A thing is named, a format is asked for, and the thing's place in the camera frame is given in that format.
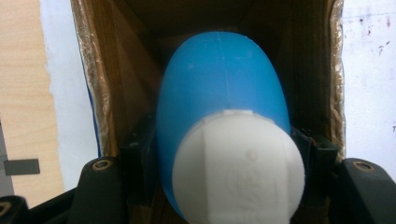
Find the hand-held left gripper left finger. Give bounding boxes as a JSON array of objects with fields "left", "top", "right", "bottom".
[{"left": 119, "top": 113, "right": 159, "bottom": 204}]

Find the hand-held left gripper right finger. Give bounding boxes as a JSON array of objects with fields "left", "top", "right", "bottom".
[{"left": 290, "top": 125, "right": 340, "bottom": 209}]

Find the cardboard box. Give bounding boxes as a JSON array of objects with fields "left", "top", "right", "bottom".
[{"left": 69, "top": 0, "right": 347, "bottom": 224}]

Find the small grey rectangular tab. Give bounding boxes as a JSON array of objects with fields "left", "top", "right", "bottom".
[{"left": 3, "top": 158, "right": 41, "bottom": 176}]

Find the blue bottle with white cap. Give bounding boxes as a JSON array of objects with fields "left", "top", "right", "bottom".
[{"left": 154, "top": 31, "right": 306, "bottom": 224}]

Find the white table mat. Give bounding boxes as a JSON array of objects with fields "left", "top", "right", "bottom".
[{"left": 38, "top": 0, "right": 396, "bottom": 191}]

